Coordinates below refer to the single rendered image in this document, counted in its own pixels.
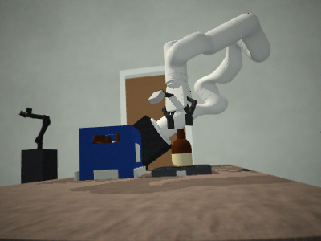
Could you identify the blue crate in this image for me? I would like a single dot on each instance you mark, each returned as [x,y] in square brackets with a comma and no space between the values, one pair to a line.
[123,156]

